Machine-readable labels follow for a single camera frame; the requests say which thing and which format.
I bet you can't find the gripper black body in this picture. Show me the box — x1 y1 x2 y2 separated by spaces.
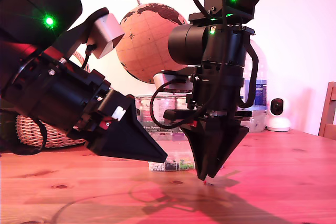
5 52 129 145
163 63 253 121

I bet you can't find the tin can with red label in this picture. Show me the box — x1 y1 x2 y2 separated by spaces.
136 98 176 123

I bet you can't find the large clear water bottle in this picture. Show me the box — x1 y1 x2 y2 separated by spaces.
237 39 268 133

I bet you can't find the clear plastic pin organizer box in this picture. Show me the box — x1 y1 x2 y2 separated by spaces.
148 132 224 173

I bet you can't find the tin can with white label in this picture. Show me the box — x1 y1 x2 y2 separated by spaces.
176 98 190 111

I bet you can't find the dark pet food bag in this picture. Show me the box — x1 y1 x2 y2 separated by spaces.
0 102 18 154

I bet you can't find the cork globe on stand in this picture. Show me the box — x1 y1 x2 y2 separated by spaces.
116 0 192 99

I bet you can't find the wooden chair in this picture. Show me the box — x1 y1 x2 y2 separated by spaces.
318 82 336 141

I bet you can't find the wicker basket with handle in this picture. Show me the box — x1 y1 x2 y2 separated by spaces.
15 51 91 148

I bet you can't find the small white round camera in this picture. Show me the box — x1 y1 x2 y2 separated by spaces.
266 98 291 132

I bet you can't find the arm grey camera box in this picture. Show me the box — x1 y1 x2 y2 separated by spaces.
52 7 125 60
153 69 200 93

